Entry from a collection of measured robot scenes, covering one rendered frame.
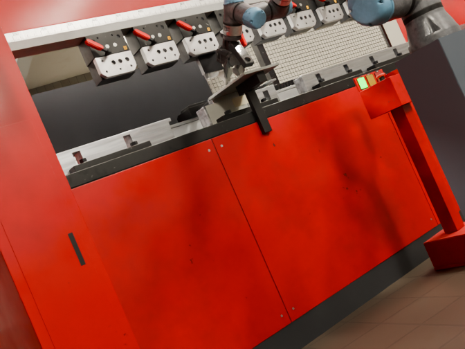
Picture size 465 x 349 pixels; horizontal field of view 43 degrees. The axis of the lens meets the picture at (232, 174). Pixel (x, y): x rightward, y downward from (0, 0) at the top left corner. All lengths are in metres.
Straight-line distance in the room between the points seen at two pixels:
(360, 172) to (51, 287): 1.41
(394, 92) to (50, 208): 1.35
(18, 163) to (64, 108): 0.96
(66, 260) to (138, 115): 1.22
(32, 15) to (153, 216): 0.81
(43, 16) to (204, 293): 1.10
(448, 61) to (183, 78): 1.61
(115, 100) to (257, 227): 1.00
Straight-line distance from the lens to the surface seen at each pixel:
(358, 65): 3.00
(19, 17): 2.20
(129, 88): 2.86
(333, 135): 2.54
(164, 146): 2.07
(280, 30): 2.73
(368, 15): 1.71
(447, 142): 1.80
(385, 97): 2.40
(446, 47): 1.73
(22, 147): 1.79
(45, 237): 1.74
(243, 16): 2.21
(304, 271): 2.28
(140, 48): 2.32
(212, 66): 2.47
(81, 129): 2.69
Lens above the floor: 0.63
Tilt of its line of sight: 1 degrees up
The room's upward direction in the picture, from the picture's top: 24 degrees counter-clockwise
